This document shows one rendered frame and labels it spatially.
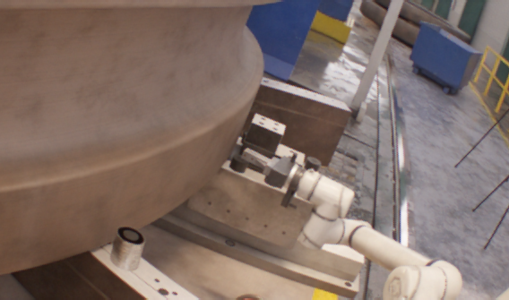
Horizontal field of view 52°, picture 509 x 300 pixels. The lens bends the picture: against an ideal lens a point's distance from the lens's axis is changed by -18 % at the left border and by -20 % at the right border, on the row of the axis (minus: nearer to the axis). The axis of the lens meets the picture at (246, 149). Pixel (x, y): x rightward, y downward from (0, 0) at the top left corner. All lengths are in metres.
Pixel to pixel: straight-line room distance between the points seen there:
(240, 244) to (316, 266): 0.33
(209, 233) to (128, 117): 1.02
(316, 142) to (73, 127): 2.39
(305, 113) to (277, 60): 2.88
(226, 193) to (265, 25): 4.15
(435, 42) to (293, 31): 4.76
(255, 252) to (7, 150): 1.48
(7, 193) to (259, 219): 1.37
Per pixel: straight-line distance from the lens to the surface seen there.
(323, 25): 9.95
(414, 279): 1.41
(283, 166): 1.88
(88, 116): 1.51
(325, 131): 3.67
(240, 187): 2.36
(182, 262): 2.39
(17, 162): 1.33
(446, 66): 10.63
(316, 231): 1.89
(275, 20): 6.37
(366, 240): 1.87
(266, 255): 2.55
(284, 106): 3.52
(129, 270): 1.60
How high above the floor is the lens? 1.64
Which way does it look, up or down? 22 degrees down
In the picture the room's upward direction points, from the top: 22 degrees clockwise
